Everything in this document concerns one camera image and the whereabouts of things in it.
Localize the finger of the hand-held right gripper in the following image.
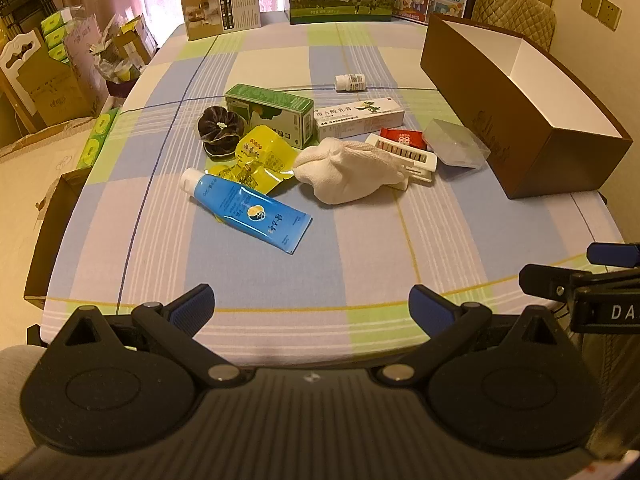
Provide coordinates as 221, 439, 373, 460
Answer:
586, 242, 640, 267
518, 264, 640, 306

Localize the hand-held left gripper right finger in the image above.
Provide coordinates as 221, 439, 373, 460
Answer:
372, 284, 576, 390

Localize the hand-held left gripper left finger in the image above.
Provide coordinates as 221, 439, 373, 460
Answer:
47, 284, 253, 390

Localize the blue tube white cap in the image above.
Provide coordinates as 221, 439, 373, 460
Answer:
180, 167, 313, 256

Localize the brown cardboard box white inside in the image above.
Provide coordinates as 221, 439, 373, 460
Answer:
420, 13, 635, 201

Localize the white plastic strip pack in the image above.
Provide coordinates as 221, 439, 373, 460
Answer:
364, 132, 438, 192

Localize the clear plastic box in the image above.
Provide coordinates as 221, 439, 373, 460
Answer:
421, 118, 491, 170

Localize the red snack packet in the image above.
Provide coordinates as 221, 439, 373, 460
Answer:
379, 127, 432, 152

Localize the black scrunchie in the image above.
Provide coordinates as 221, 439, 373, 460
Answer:
196, 105, 246, 161

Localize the white ointment box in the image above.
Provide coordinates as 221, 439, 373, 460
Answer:
313, 97, 405, 141

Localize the green medicine box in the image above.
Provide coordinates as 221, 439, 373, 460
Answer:
224, 83, 315, 150

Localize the small white medicine bottle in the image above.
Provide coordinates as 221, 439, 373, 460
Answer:
335, 73, 368, 93

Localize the open brown cardboard box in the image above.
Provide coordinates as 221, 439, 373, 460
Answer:
24, 167, 93, 311

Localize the green tissue pack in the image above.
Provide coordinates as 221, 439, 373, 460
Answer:
77, 107, 121, 169

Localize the cardboard box with papers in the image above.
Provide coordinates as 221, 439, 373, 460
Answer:
90, 12, 161, 98

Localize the quilted beige chair cover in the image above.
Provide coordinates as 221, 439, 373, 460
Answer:
472, 0, 557, 53

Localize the pale patterned bag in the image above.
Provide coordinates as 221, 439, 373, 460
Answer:
65, 10, 108, 106

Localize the beige product box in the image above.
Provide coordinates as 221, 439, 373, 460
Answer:
180, 0, 262, 42

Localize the stack of green packs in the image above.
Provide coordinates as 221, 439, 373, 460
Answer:
40, 10, 69, 64

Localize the black folding trolley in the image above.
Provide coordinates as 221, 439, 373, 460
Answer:
0, 0, 53, 31

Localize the brown gift carton white handle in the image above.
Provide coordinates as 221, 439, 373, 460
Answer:
0, 27, 96, 131

